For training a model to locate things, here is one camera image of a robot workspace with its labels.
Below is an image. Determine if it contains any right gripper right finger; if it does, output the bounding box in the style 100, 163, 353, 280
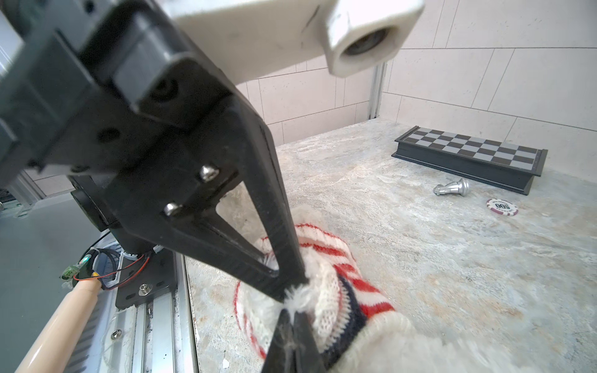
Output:
291, 312, 326, 373

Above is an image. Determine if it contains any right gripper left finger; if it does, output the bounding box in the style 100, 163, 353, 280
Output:
261, 309, 297, 373

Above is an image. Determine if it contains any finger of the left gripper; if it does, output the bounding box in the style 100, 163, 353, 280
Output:
104, 92, 311, 303

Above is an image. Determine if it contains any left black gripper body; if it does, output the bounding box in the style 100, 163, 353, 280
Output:
1, 1, 243, 254

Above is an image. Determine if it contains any red white striped knit sweater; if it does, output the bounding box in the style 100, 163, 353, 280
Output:
233, 223, 404, 372

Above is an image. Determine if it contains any white teddy bear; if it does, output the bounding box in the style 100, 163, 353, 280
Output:
233, 205, 534, 372

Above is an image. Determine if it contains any left green circuit board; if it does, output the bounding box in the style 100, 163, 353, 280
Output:
60, 254, 91, 281

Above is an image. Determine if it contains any small silver metal piece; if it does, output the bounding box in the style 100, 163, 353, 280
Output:
433, 178, 470, 197

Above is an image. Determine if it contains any folded black white chessboard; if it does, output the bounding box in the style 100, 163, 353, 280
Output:
393, 126, 548, 195

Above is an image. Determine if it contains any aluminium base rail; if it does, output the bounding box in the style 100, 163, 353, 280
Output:
65, 233, 199, 372

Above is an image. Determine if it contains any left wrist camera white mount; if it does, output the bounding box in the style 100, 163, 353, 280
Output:
158, 0, 424, 84

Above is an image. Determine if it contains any beige wooden handle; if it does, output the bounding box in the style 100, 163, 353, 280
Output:
16, 279, 101, 373

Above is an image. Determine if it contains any aluminium corner wall profile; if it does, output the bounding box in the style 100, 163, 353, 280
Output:
368, 62, 387, 120

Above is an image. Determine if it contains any small silver ring piece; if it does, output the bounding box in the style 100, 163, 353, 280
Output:
486, 197, 519, 217

